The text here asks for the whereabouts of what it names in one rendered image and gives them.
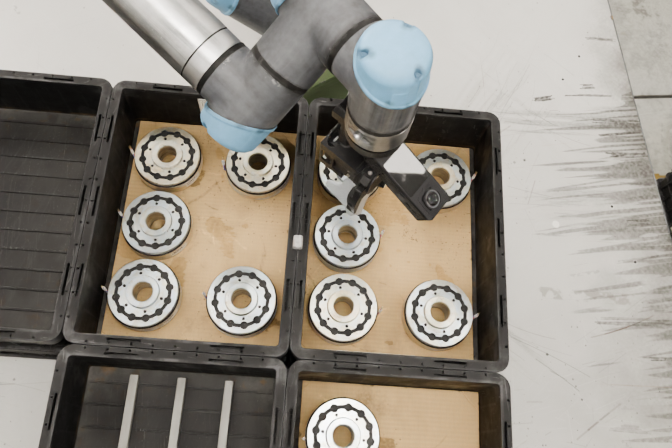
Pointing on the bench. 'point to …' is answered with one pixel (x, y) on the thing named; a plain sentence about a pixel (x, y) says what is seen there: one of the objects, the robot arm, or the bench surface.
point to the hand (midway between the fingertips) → (369, 199)
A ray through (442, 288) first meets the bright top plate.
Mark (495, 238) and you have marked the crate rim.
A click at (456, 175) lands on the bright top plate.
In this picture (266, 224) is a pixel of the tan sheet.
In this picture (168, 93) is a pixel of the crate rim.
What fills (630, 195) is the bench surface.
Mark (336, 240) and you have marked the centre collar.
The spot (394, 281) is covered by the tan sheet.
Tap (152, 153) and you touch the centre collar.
